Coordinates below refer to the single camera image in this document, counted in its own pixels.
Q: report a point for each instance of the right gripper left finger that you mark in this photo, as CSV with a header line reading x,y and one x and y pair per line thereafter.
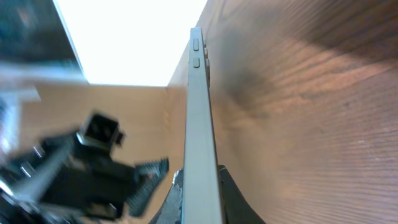
x,y
171,210

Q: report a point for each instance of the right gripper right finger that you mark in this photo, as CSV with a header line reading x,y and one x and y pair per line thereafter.
x,y
237,210

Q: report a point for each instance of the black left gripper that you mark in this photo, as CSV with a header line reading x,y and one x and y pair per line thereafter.
x,y
66,178

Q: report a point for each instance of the Galaxy S25 Ultra smartphone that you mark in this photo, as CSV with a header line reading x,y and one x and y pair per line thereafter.
x,y
201,200

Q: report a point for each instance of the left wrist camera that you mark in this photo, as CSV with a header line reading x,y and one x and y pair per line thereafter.
x,y
101,132

